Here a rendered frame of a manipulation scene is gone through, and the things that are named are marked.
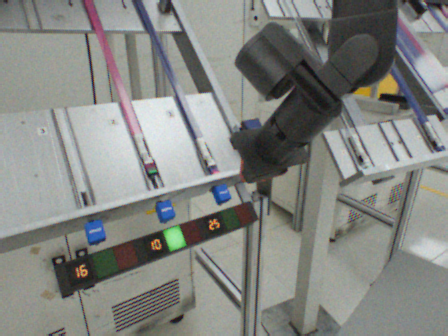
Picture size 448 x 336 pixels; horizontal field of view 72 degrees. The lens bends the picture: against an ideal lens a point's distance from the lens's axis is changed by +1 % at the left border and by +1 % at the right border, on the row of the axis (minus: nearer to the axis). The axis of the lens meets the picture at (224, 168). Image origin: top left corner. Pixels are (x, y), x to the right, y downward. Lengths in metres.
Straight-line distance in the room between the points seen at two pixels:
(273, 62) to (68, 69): 2.14
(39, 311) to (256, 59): 0.84
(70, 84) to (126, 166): 1.92
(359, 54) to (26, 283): 0.86
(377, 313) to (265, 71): 0.37
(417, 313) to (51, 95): 2.29
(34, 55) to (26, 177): 1.90
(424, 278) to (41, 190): 0.61
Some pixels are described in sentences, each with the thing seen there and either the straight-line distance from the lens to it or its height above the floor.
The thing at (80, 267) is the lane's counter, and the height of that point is 0.66.
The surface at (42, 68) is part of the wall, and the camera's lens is 2.41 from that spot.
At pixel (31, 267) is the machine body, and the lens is 0.91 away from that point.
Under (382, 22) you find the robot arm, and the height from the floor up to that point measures 0.97.
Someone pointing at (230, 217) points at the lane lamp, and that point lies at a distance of 0.57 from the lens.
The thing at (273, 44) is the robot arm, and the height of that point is 0.95.
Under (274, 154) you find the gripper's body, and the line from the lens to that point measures 0.39.
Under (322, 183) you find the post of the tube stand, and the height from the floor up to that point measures 0.60.
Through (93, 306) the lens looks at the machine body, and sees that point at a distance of 1.03.
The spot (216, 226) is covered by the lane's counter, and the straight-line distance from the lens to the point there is 0.55.
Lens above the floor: 0.96
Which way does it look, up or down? 23 degrees down
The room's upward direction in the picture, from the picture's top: straight up
